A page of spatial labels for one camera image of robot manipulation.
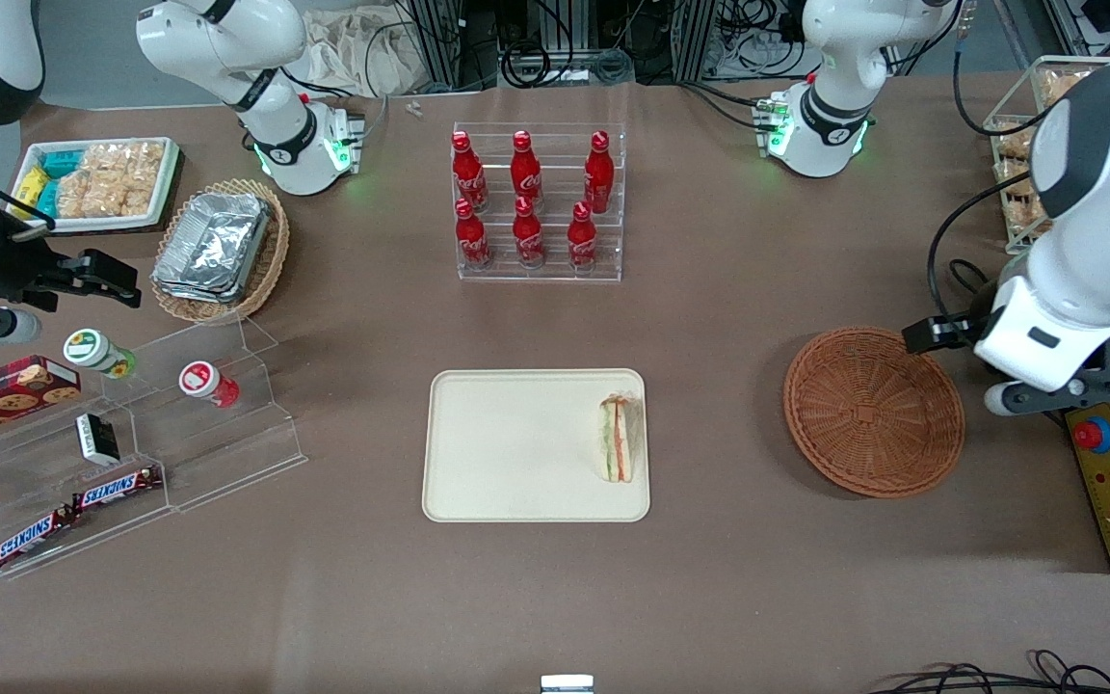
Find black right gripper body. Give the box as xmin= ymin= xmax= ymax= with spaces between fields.
xmin=0 ymin=224 xmax=70 ymax=311

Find clear acrylic bottle rack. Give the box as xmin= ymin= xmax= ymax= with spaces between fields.
xmin=452 ymin=121 xmax=628 ymax=282

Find green lidded cup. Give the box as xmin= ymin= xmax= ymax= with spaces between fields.
xmin=63 ymin=329 xmax=138 ymax=380

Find red lidded cup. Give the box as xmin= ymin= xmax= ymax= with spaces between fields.
xmin=178 ymin=360 xmax=241 ymax=409

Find white snack tray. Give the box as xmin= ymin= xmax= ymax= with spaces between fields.
xmin=8 ymin=137 xmax=182 ymax=234

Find aluminium frame post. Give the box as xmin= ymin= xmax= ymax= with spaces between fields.
xmin=401 ymin=0 xmax=466 ymax=93
xmin=671 ymin=0 xmax=722 ymax=84

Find red cookie box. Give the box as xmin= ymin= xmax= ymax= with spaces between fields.
xmin=0 ymin=356 xmax=83 ymax=447

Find triangular sandwich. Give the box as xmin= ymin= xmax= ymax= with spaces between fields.
xmin=598 ymin=392 xmax=636 ymax=484

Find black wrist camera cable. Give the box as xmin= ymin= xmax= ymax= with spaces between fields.
xmin=927 ymin=172 xmax=1038 ymax=329

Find black coiled background cable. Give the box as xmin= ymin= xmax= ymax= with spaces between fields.
xmin=500 ymin=40 xmax=635 ymax=90

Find black base cable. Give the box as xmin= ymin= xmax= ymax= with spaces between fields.
xmin=678 ymin=79 xmax=773 ymax=131

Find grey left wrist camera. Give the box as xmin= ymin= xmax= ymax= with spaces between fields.
xmin=985 ymin=364 xmax=1110 ymax=418

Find beige rectangular tray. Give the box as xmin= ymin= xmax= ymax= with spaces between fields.
xmin=422 ymin=369 xmax=650 ymax=523

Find light oval wicker basket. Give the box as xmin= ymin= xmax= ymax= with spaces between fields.
xmin=151 ymin=178 xmax=291 ymax=325

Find snickers chocolate bar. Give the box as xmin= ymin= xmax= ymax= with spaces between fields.
xmin=0 ymin=508 xmax=80 ymax=571
xmin=70 ymin=466 xmax=164 ymax=513

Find black floor cable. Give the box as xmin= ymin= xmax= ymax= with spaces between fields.
xmin=868 ymin=649 xmax=1110 ymax=694

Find yellow snack packet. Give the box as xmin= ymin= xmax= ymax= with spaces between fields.
xmin=13 ymin=166 xmax=51 ymax=209

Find white crumpled cloth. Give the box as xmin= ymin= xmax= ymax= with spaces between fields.
xmin=300 ymin=8 xmax=423 ymax=99

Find white wire basket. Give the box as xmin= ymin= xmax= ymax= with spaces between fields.
xmin=987 ymin=56 xmax=1110 ymax=256

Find red cola bottle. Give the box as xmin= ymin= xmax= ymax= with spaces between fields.
xmin=511 ymin=130 xmax=544 ymax=215
xmin=451 ymin=131 xmax=489 ymax=214
xmin=568 ymin=200 xmax=598 ymax=272
xmin=584 ymin=130 xmax=616 ymax=215
xmin=454 ymin=198 xmax=493 ymax=270
xmin=513 ymin=196 xmax=546 ymax=270

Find black looped table cable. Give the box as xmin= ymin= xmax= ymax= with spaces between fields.
xmin=947 ymin=257 xmax=1001 ymax=321

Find brown round wicker basket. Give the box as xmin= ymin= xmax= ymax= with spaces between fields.
xmin=783 ymin=328 xmax=965 ymax=499

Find small black box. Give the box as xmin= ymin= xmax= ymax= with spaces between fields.
xmin=75 ymin=413 xmax=121 ymax=467

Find clear rice cracker bags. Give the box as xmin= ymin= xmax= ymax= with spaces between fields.
xmin=54 ymin=142 xmax=167 ymax=220

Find clear acrylic step display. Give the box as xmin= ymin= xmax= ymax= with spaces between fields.
xmin=0 ymin=313 xmax=309 ymax=580

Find stacked aluminium foil trays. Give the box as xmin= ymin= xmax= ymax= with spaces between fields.
xmin=151 ymin=191 xmax=273 ymax=306

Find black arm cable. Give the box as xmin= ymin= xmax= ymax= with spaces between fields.
xmin=952 ymin=0 xmax=1052 ymax=138

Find clear cracker snack bag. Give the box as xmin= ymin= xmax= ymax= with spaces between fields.
xmin=993 ymin=164 xmax=1052 ymax=234
xmin=1040 ymin=69 xmax=1091 ymax=109
xmin=996 ymin=120 xmax=1043 ymax=162

